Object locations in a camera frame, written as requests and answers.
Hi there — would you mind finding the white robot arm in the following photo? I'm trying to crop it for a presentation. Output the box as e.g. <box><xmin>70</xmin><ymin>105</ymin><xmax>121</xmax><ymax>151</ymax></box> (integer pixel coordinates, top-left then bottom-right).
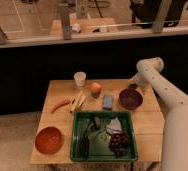
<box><xmin>133</xmin><ymin>57</ymin><xmax>188</xmax><ymax>171</ymax></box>

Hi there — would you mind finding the white paper cup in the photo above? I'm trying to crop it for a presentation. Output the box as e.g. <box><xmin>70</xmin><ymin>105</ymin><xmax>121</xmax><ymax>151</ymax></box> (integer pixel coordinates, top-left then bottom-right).
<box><xmin>74</xmin><ymin>71</ymin><xmax>86</xmax><ymax>88</ymax></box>

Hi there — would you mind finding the blue eraser block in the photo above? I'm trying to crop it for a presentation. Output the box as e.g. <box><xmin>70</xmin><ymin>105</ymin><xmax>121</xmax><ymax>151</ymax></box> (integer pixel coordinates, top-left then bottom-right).
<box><xmin>102</xmin><ymin>95</ymin><xmax>113</xmax><ymax>110</ymax></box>

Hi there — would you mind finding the orange ball on stand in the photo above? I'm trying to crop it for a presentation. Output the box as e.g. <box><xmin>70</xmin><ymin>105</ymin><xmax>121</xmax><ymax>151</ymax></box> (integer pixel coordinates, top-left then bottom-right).
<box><xmin>90</xmin><ymin>82</ymin><xmax>101</xmax><ymax>98</ymax></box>

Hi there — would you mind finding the yellow corn cob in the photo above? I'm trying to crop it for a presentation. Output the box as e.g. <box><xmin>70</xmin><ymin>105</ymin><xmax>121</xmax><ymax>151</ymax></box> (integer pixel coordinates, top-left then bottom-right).
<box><xmin>70</xmin><ymin>91</ymin><xmax>85</xmax><ymax>113</ymax></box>

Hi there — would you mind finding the orange carrot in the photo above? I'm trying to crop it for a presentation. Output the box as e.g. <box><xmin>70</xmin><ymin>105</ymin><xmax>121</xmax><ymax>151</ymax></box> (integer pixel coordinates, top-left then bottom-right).
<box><xmin>51</xmin><ymin>99</ymin><xmax>70</xmax><ymax>113</ymax></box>

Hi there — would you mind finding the dark small block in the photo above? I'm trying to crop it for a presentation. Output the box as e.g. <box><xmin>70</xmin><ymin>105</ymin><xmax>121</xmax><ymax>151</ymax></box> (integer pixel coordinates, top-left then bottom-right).
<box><xmin>93</xmin><ymin>116</ymin><xmax>101</xmax><ymax>129</ymax></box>

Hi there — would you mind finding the purple bowl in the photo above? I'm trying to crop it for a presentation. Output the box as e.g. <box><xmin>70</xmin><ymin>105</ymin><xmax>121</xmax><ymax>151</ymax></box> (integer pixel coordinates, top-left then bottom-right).
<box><xmin>119</xmin><ymin>89</ymin><xmax>143</xmax><ymax>110</ymax></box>

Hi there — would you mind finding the black small object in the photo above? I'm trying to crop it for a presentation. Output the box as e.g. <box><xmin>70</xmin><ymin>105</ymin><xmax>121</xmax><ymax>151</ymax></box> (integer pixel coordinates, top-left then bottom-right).
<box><xmin>128</xmin><ymin>83</ymin><xmax>138</xmax><ymax>90</ymax></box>

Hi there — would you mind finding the grey crumpled cloth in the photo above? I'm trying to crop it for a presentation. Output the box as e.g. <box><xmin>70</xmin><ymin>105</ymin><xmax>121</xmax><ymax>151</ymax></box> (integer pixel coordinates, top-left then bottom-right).
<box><xmin>106</xmin><ymin>118</ymin><xmax>122</xmax><ymax>134</ymax></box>

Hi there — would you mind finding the green plastic tray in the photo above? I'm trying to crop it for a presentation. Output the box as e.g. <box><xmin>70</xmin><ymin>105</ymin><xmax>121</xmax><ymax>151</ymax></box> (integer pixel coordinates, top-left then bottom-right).
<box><xmin>70</xmin><ymin>111</ymin><xmax>138</xmax><ymax>162</ymax></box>

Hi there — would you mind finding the purple grape bunch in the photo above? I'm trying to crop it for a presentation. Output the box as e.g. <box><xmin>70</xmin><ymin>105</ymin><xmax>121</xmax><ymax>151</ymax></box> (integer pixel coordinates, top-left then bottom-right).
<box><xmin>109</xmin><ymin>133</ymin><xmax>131</xmax><ymax>157</ymax></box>

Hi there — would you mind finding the orange plastic bowl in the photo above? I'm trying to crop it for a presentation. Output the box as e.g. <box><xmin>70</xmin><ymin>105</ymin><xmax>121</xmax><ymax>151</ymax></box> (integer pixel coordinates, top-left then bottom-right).
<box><xmin>35</xmin><ymin>127</ymin><xmax>63</xmax><ymax>155</ymax></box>

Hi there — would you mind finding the wooden table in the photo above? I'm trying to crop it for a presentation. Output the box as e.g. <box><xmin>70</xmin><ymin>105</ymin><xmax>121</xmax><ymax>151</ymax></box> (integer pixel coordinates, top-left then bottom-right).
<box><xmin>30</xmin><ymin>79</ymin><xmax>164</xmax><ymax>164</ymax></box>

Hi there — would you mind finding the black handled tool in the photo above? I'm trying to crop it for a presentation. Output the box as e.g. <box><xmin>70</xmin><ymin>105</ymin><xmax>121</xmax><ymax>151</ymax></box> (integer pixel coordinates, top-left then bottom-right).
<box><xmin>82</xmin><ymin>118</ymin><xmax>94</xmax><ymax>159</ymax></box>

